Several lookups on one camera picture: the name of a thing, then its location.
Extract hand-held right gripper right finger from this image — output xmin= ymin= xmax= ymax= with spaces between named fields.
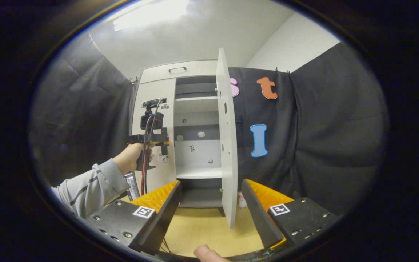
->
xmin=241 ymin=178 xmax=337 ymax=250

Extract beige cabinet drawer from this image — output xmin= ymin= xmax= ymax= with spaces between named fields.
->
xmin=139 ymin=60 xmax=218 ymax=84

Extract white cabinet shelf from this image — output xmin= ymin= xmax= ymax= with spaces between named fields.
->
xmin=175 ymin=96 xmax=218 ymax=103

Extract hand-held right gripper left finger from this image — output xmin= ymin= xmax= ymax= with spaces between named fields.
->
xmin=86 ymin=180 xmax=183 ymax=255

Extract red and black cables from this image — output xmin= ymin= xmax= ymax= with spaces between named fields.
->
xmin=140 ymin=99 xmax=167 ymax=197

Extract black backdrop cloth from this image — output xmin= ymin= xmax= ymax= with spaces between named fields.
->
xmin=29 ymin=35 xmax=390 ymax=216

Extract beige double-door shoe cabinet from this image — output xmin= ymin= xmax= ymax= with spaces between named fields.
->
xmin=131 ymin=60 xmax=239 ymax=209

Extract beige cabinet door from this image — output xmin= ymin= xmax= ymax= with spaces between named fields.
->
xmin=215 ymin=47 xmax=239 ymax=229
xmin=131 ymin=78 xmax=177 ymax=194

